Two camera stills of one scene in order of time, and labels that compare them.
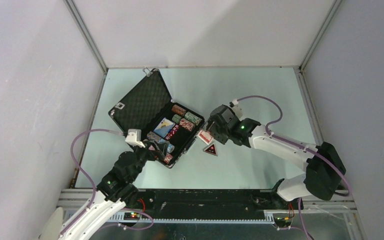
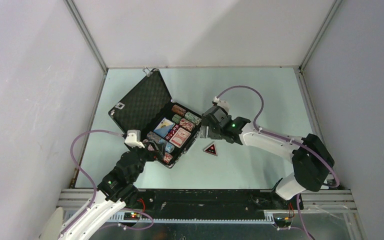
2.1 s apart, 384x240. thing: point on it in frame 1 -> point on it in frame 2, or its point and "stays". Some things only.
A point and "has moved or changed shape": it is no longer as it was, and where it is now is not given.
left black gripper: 160,148 stays
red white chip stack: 187,124 stays
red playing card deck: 205,136 has moved or changed shape
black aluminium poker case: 149,118 stays
